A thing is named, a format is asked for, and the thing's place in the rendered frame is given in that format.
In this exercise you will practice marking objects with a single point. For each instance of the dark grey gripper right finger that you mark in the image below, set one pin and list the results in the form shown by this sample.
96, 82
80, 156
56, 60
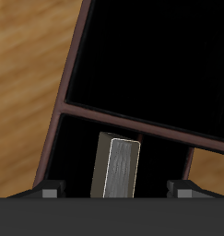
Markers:
179, 188

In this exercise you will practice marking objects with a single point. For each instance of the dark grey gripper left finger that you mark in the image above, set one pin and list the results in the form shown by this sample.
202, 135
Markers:
52, 188

